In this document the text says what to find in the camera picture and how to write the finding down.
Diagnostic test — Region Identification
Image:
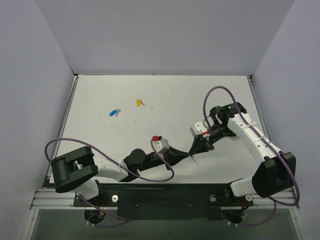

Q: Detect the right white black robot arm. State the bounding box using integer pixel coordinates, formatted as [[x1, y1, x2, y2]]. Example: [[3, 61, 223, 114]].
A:
[[188, 102, 296, 205]]

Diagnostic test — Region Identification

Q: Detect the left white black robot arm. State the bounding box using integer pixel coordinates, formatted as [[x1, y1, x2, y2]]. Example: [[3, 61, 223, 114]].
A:
[[50, 146, 164, 206]]

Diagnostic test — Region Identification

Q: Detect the large metal keyring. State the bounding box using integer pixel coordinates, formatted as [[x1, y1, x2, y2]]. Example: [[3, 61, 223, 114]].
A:
[[224, 135, 240, 141]]

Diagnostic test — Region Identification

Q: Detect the yellow tag key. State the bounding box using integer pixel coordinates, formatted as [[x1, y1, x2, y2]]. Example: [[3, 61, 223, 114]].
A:
[[136, 99, 145, 107]]

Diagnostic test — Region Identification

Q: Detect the blue tag key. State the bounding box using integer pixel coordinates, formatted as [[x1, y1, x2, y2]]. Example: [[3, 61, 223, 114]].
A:
[[109, 109, 121, 117]]

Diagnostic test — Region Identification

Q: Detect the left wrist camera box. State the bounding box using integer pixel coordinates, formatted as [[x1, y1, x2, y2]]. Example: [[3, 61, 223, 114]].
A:
[[151, 135, 170, 154]]

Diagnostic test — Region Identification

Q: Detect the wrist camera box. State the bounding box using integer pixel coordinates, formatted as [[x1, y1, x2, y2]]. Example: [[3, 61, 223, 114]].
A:
[[151, 135, 170, 154], [190, 122, 208, 138]]

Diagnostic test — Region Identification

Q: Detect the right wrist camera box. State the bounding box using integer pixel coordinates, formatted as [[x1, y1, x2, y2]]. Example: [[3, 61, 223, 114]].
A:
[[190, 122, 208, 138]]

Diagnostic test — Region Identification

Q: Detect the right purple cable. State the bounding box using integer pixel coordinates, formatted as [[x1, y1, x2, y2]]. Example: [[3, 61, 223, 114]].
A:
[[202, 86, 300, 227]]

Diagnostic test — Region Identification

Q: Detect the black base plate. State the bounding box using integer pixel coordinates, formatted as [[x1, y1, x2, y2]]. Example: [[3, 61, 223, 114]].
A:
[[72, 182, 261, 221]]

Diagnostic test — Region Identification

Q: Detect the aluminium frame rail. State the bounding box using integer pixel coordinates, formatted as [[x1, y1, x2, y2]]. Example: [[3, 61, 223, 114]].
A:
[[29, 188, 118, 210]]

